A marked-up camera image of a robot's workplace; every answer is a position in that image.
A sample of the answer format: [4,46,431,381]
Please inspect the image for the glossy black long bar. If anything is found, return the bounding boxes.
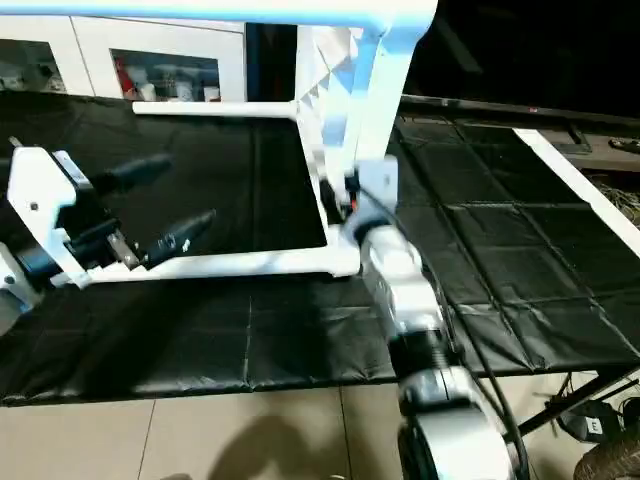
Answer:
[398,94,640,129]

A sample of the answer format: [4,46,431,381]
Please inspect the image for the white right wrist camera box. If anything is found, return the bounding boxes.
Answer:
[346,154,401,239]

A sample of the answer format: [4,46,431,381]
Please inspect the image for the black work mat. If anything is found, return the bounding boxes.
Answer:
[0,88,640,409]

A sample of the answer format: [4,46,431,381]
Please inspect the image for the black metal stand leg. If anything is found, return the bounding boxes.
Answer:
[518,368,640,439]

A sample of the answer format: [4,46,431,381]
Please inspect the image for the white cabinet with glass doors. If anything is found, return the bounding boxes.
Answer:
[0,14,247,105]

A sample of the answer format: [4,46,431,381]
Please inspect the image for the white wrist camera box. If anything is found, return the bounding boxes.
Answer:
[346,154,401,239]
[4,144,99,293]

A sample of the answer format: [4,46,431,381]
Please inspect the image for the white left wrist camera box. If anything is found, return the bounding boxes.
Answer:
[4,144,99,293]

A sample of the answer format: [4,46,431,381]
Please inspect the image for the black cabinet with orange label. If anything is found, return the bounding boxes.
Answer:
[244,0,640,116]

